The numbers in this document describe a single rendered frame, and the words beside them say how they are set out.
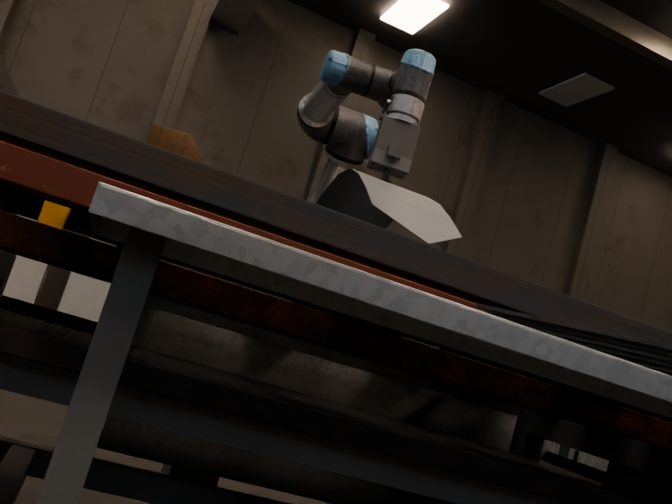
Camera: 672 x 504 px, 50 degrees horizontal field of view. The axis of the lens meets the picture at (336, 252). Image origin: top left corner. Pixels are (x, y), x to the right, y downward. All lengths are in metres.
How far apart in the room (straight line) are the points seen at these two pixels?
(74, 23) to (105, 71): 0.82
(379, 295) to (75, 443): 0.35
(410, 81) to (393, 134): 0.12
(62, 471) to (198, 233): 0.29
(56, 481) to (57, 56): 11.06
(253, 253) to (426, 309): 0.19
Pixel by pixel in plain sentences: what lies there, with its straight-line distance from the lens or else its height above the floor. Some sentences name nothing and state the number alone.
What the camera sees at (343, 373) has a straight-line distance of 1.90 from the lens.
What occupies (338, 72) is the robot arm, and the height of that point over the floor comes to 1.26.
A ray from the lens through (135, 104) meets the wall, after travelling 11.62.
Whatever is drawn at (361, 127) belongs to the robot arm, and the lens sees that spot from 2.01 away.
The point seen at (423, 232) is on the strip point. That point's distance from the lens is 1.23.
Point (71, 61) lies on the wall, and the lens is 11.75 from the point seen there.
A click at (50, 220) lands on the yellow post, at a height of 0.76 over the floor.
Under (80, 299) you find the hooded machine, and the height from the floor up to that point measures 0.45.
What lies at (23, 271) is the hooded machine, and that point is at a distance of 10.39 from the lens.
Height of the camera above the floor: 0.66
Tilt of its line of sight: 8 degrees up
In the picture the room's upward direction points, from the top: 17 degrees clockwise
